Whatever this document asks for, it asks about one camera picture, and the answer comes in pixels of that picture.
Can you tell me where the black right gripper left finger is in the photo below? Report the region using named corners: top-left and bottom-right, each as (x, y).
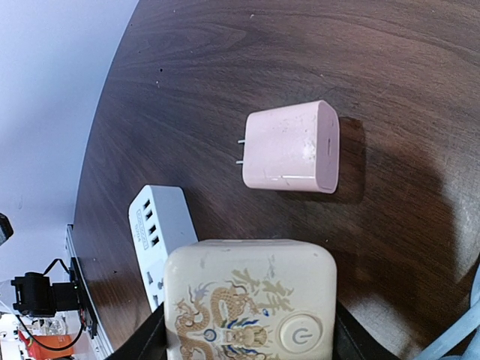
top-left (108, 304), bottom-right (167, 360)

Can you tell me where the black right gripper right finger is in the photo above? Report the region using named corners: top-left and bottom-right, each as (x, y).
top-left (332, 301), bottom-right (399, 360)

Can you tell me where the small pink charger plug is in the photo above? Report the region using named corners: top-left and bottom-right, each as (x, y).
top-left (236, 100), bottom-right (341, 194)

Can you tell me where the white power strip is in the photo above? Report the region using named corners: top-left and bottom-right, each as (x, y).
top-left (128, 185), bottom-right (198, 311)

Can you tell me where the aluminium front rail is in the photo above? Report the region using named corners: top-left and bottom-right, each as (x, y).
top-left (65, 224), bottom-right (113, 359)

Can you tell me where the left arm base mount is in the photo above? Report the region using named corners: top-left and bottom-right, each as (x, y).
top-left (10, 259), bottom-right (86, 329)

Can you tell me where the blue-grey strip cable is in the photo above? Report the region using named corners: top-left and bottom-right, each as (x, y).
top-left (414, 262), bottom-right (480, 360)

